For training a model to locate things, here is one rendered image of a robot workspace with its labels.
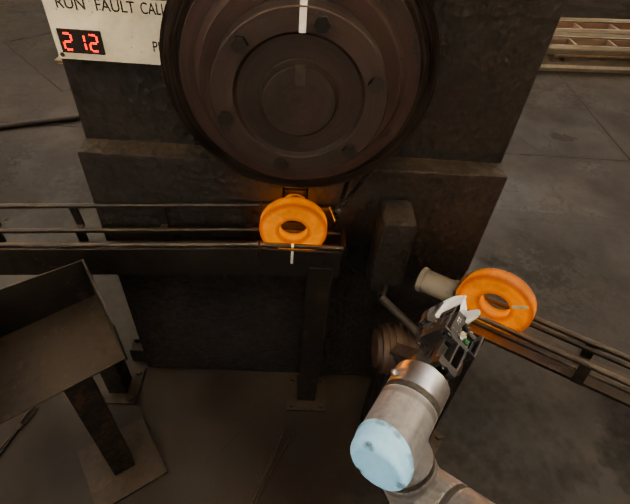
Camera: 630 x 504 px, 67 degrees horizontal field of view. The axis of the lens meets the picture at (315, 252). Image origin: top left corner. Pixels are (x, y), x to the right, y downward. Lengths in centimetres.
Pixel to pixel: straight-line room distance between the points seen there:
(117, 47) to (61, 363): 64
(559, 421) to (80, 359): 149
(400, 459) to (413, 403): 8
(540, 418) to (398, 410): 120
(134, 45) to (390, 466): 85
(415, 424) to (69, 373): 70
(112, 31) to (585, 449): 176
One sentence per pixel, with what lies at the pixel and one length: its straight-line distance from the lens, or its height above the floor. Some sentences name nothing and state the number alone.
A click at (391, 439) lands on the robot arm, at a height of 87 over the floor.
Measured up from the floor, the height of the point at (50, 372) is 60.
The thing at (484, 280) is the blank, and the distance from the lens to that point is 105.
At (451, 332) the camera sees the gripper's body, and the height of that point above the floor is 87.
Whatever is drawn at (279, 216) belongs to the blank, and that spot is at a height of 78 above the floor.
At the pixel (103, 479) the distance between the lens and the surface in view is 163.
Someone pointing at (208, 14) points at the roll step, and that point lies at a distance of 82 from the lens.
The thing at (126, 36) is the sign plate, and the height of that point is 111.
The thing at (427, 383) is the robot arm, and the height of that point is 86.
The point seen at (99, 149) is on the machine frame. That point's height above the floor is 87.
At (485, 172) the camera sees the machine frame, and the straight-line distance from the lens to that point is 115.
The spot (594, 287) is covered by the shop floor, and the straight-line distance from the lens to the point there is 239.
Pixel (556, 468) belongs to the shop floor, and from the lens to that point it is 180.
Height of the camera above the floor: 147
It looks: 45 degrees down
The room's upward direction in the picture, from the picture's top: 5 degrees clockwise
